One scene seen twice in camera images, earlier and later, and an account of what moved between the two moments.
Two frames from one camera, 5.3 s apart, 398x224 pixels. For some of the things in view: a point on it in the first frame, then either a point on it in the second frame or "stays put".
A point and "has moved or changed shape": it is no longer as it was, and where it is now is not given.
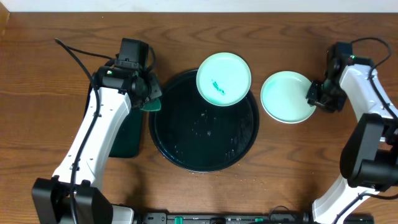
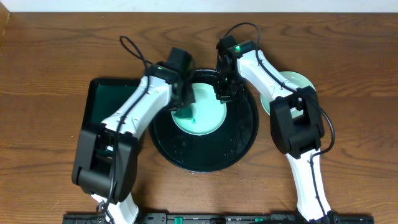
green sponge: x=153 y=104 has moved or changed shape
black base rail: x=302 y=218 stays put
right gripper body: x=328 y=93 → x=229 y=88
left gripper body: x=153 y=91 → x=183 y=101
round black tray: x=192 y=135 stays put
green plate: x=224 y=79 has moved or changed shape
